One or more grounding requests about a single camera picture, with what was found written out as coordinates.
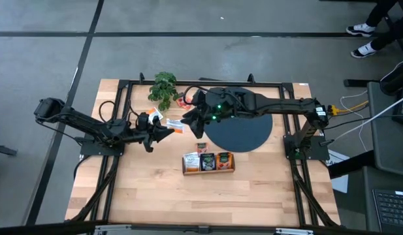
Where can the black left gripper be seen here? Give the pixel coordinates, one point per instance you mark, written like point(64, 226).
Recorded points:
point(146, 130)

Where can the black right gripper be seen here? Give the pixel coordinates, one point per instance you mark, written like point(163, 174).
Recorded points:
point(207, 107)

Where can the white Tazo tea packet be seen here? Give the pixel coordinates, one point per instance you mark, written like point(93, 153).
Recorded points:
point(191, 153)
point(191, 162)
point(175, 125)
point(154, 114)

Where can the dark blackcurrant tea packet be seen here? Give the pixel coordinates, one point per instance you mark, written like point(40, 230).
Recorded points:
point(208, 161)

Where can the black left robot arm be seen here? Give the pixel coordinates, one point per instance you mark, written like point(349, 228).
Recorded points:
point(83, 120)

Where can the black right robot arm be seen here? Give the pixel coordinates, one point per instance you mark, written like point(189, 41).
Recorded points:
point(279, 104)

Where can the wooden three-compartment tea box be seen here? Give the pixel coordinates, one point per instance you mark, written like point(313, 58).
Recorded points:
point(209, 172)

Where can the small green potted plant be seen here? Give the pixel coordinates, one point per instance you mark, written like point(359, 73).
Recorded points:
point(163, 86)

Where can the dark round plate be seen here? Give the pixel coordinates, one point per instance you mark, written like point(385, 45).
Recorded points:
point(243, 137)

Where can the black square mounting plate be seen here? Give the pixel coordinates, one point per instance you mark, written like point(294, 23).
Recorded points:
point(90, 148)
point(318, 151)

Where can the long black crossbar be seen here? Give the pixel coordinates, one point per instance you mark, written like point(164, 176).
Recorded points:
point(41, 228)

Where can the white paper sheet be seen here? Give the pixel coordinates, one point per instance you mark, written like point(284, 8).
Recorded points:
point(340, 182)

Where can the grey chair leg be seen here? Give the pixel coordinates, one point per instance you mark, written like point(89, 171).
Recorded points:
point(3, 150)

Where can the black floor beam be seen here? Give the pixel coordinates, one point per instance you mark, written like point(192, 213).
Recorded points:
point(351, 164)

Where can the black desk foot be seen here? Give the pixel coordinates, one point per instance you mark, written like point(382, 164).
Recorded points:
point(361, 82)

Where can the grey desk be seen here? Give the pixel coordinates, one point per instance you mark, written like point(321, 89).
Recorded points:
point(384, 140)

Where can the black bag with white stripe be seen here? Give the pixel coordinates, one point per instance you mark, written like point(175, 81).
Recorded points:
point(397, 78)

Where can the person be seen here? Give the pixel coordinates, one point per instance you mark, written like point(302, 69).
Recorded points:
point(384, 19)

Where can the black laptop keyboard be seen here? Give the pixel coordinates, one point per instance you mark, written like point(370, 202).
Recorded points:
point(394, 209)

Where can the black aluminium rail frame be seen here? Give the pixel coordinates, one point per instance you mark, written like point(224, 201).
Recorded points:
point(253, 83)

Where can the small black table-level camera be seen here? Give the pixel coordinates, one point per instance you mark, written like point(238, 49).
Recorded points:
point(203, 229)

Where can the silver aluminium bracket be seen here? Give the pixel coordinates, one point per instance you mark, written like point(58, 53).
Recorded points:
point(113, 229)
point(294, 231)

